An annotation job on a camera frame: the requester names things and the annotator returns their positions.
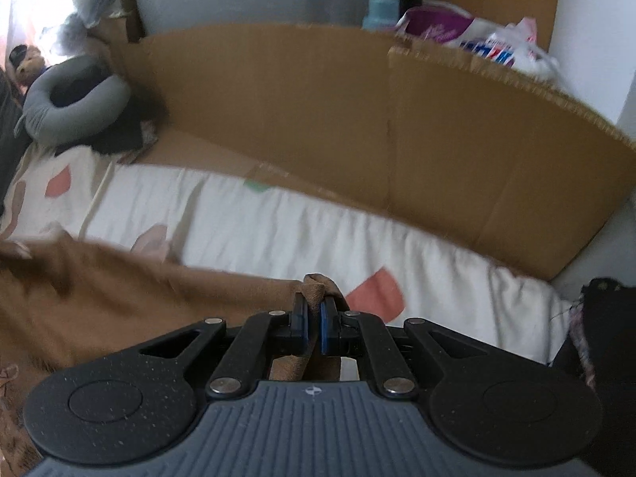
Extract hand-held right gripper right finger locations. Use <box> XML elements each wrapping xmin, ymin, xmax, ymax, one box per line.
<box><xmin>318</xmin><ymin>297</ymin><xmax>492</xmax><ymax>398</ymax></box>

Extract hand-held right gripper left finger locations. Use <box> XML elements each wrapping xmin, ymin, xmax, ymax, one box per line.
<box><xmin>140</xmin><ymin>292</ymin><xmax>310</xmax><ymax>398</ymax></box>

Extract brown t-shirt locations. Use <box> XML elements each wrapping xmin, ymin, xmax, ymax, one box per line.
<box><xmin>0</xmin><ymin>231</ymin><xmax>349</xmax><ymax>468</ymax></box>

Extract white bear printed blanket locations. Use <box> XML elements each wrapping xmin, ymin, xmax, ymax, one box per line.
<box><xmin>0</xmin><ymin>144</ymin><xmax>577</xmax><ymax>363</ymax></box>

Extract brown cardboard sheet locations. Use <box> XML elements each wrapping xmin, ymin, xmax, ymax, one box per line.
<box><xmin>107</xmin><ymin>22</ymin><xmax>636</xmax><ymax>281</ymax></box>

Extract black cloth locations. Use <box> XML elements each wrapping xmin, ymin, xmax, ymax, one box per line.
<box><xmin>89</xmin><ymin>104</ymin><xmax>160</xmax><ymax>155</ymax></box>

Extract black folded garment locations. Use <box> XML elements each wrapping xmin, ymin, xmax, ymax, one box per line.
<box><xmin>551</xmin><ymin>278</ymin><xmax>636</xmax><ymax>458</ymax></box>

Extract detergent bottle with blue cap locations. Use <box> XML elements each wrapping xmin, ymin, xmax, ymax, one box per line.
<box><xmin>362</xmin><ymin>0</ymin><xmax>401</xmax><ymax>31</ymax></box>

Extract purple refill bag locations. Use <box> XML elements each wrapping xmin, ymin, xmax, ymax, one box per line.
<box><xmin>395</xmin><ymin>7</ymin><xmax>473</xmax><ymax>47</ymax></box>

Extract grey neck pillow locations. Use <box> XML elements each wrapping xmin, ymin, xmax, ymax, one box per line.
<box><xmin>20</xmin><ymin>54</ymin><xmax>131</xmax><ymax>146</ymax></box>

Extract white and pink refill bag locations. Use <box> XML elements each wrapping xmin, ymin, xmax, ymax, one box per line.
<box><xmin>460</xmin><ymin>17</ymin><xmax>560</xmax><ymax>80</ymax></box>

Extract tall brown cardboard box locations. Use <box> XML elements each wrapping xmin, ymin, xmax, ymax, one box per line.
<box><xmin>422</xmin><ymin>0</ymin><xmax>567</xmax><ymax>53</ymax></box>

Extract brown plush toy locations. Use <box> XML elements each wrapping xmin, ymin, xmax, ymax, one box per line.
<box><xmin>9</xmin><ymin>45</ymin><xmax>48</xmax><ymax>83</ymax></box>

